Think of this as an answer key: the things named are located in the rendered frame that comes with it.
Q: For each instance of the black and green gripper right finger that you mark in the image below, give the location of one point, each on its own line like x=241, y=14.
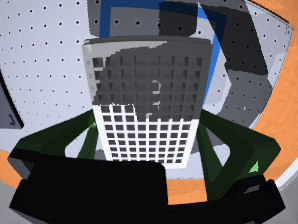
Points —
x=251, y=153

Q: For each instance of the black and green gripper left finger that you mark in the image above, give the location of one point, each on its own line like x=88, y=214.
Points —
x=54, y=139

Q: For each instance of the grey flat base plate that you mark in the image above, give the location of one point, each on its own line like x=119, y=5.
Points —
x=42, y=65

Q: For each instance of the blue tape outline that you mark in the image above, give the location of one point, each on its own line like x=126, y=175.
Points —
x=105, y=14

